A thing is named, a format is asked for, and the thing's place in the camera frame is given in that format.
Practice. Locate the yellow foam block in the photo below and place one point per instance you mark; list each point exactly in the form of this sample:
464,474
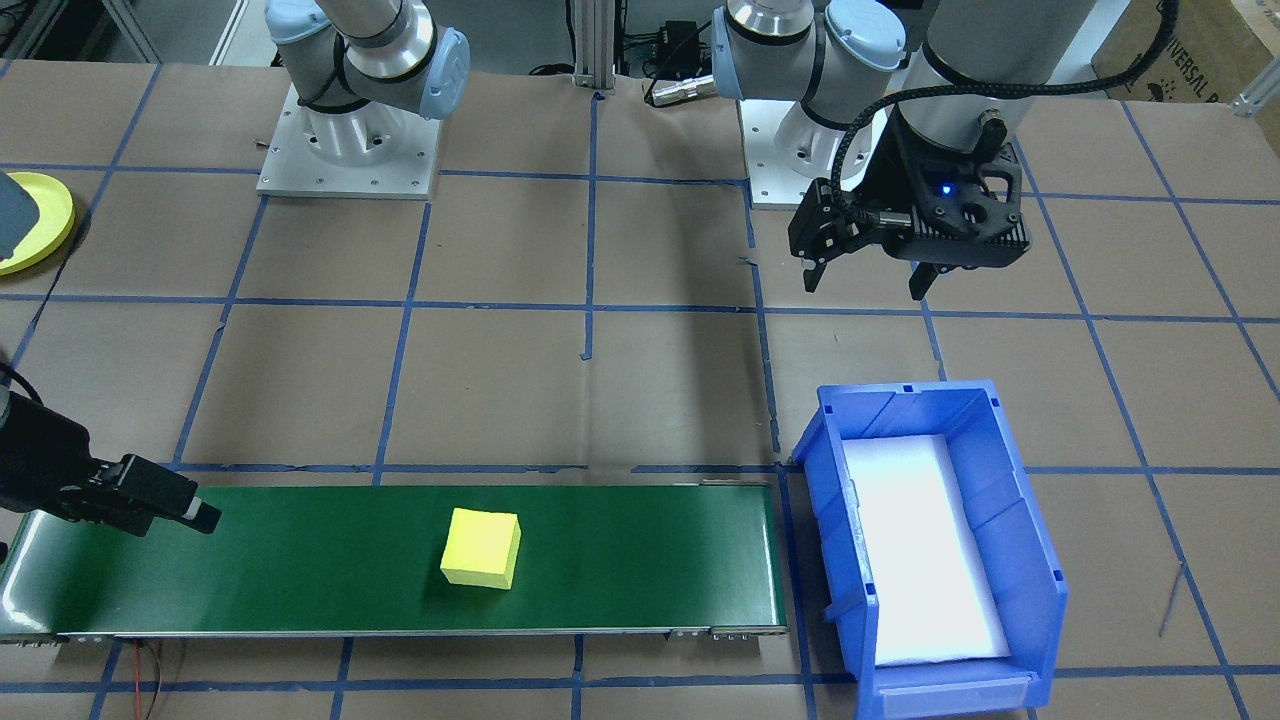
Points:
480,545

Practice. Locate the yellow round plate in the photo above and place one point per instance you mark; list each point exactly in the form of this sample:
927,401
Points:
55,215

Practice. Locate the silver cylindrical connector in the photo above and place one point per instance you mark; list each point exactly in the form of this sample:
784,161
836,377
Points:
685,90

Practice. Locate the black power adapter box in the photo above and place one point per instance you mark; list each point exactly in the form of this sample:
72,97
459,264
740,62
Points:
678,40

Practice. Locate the blue plastic storage bin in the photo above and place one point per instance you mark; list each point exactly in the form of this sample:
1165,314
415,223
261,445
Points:
835,520

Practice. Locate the brown cardboard box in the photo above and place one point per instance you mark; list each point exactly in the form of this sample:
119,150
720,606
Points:
1230,40

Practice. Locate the green conveyor belt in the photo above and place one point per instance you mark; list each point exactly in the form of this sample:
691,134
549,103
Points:
650,560

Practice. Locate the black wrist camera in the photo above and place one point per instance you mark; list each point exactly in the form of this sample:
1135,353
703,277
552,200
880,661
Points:
970,247

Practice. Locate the aluminium extrusion post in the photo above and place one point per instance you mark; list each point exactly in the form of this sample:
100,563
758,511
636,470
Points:
595,40

